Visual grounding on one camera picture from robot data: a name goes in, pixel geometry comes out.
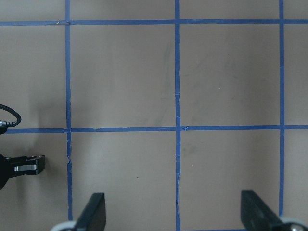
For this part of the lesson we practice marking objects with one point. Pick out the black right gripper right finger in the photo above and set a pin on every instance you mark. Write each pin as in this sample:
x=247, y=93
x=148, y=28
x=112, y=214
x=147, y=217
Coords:
x=257, y=216

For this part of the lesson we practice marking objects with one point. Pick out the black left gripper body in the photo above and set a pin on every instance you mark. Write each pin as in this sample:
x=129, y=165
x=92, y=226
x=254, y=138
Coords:
x=18, y=166

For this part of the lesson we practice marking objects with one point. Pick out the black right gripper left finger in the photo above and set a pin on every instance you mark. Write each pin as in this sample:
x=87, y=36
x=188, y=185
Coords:
x=92, y=218

